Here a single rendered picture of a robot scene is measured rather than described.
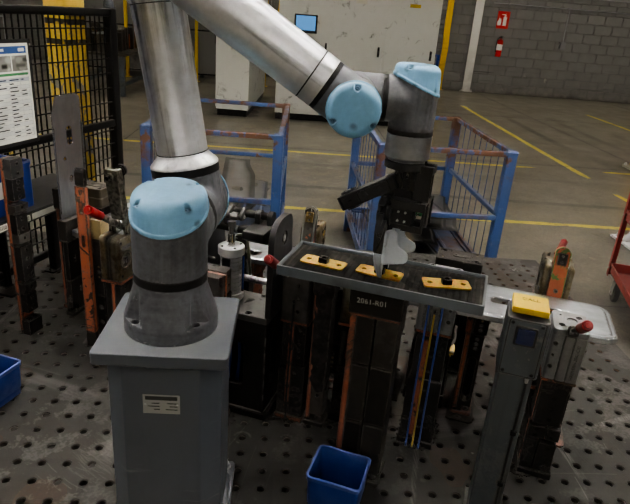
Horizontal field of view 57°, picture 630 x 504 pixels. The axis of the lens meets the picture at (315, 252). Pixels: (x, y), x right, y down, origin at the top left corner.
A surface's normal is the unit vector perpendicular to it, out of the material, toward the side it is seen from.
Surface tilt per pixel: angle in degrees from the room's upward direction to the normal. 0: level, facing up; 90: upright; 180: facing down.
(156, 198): 8
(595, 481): 0
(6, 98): 90
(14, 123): 90
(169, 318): 72
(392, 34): 90
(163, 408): 90
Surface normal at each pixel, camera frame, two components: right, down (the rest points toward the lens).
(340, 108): -0.05, 0.38
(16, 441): 0.07, -0.92
